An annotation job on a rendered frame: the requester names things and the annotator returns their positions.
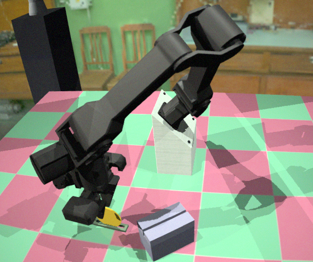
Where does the dark green rectangular frame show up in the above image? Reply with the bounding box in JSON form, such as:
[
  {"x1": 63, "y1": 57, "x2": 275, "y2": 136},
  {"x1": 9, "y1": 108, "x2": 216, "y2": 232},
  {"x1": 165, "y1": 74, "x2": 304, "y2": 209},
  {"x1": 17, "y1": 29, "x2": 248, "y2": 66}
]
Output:
[{"x1": 93, "y1": 217, "x2": 129, "y2": 233}]

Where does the gold coin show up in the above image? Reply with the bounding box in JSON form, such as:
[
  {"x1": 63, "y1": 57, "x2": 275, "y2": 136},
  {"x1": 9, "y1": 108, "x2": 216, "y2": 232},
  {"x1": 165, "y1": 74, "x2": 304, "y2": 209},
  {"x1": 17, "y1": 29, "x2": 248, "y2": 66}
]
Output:
[{"x1": 98, "y1": 207, "x2": 121, "y2": 227}]

